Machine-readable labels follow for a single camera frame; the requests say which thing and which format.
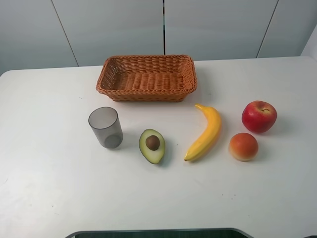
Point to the halved avocado with pit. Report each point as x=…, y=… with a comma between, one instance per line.
x=152, y=146

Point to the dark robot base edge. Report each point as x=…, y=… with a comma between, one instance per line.
x=169, y=233

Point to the brown wicker basket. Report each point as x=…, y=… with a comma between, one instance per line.
x=147, y=78

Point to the yellow banana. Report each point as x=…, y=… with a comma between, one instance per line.
x=209, y=137

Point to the grey translucent plastic cup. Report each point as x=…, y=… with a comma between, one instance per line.
x=105, y=124

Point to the orange peach fruit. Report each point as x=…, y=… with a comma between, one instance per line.
x=243, y=147

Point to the red apple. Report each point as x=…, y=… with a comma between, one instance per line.
x=259, y=116

